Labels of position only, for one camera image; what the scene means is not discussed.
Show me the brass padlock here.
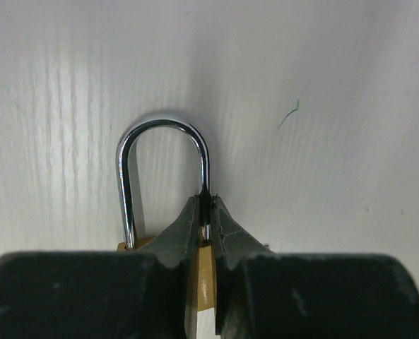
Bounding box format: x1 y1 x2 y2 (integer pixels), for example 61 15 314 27
115 112 217 339

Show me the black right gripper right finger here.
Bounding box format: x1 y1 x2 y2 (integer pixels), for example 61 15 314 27
211 196 419 338

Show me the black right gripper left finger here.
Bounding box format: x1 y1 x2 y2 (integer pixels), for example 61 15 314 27
0 197 200 338

